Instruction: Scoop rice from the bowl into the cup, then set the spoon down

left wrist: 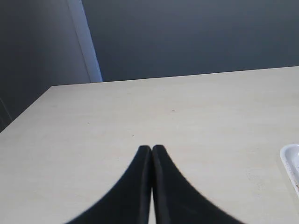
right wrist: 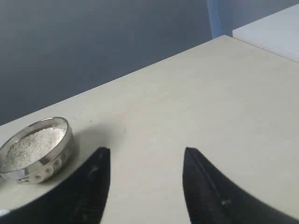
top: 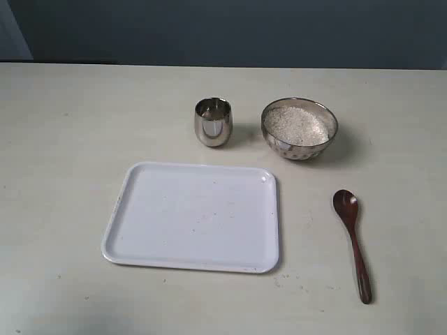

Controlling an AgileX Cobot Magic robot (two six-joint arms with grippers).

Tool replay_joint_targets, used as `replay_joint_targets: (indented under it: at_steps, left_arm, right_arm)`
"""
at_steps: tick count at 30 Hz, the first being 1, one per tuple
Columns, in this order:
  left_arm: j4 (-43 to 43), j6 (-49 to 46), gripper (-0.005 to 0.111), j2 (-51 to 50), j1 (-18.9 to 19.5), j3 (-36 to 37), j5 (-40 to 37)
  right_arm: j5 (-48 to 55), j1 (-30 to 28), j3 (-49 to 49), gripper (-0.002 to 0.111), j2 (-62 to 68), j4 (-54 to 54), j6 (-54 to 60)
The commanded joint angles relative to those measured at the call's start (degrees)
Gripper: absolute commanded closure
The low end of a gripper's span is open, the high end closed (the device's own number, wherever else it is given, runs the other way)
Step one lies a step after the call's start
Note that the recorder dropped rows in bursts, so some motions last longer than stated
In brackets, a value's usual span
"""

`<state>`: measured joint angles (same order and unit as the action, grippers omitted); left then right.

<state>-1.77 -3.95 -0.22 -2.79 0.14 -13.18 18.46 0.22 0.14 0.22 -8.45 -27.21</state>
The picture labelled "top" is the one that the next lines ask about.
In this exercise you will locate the dark red wooden spoon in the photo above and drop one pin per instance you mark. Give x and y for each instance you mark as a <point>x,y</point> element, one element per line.
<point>346,206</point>

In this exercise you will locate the small steel cup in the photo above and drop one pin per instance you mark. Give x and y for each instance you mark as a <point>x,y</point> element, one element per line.
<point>213,121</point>

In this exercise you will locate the white rice heap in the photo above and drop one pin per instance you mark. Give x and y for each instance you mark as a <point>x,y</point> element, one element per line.
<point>296,126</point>

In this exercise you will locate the steel bowl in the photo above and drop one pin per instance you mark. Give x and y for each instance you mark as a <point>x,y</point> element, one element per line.
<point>295,152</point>

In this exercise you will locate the white plastic tray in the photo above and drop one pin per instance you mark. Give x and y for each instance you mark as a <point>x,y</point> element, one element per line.
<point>199,217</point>

